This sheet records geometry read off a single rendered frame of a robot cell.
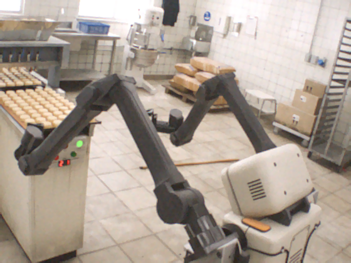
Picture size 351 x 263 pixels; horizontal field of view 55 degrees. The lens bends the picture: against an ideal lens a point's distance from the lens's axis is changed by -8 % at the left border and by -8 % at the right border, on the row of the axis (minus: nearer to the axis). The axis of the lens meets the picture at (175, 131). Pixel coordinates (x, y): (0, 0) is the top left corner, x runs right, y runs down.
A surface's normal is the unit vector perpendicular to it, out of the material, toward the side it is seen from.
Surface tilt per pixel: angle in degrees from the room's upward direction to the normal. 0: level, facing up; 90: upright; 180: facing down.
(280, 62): 90
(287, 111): 87
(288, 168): 47
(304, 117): 89
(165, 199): 77
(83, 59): 90
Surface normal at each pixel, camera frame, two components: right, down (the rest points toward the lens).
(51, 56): 0.67, 0.37
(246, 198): -0.71, 0.12
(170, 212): -0.52, -0.03
